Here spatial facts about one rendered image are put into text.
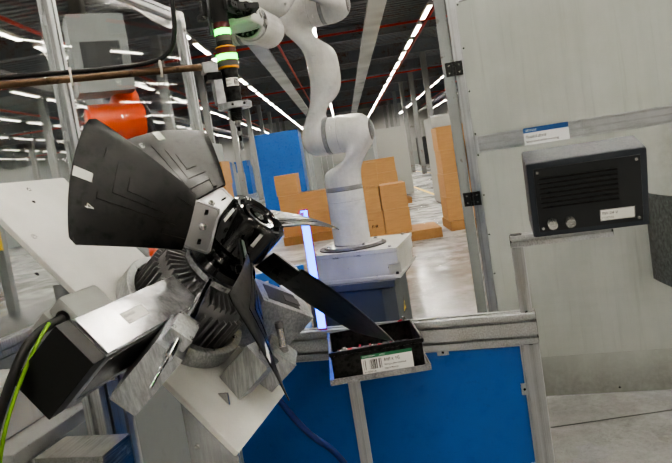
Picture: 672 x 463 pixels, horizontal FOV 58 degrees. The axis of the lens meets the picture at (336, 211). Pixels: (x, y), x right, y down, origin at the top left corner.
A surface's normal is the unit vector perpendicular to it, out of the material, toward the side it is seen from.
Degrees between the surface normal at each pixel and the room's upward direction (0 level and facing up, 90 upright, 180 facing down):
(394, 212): 90
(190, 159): 41
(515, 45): 90
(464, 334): 90
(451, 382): 90
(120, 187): 81
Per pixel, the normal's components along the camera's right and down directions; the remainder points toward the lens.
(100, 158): 0.74, -0.35
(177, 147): 0.18, -0.74
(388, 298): 0.48, 0.00
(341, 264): -0.27, 0.12
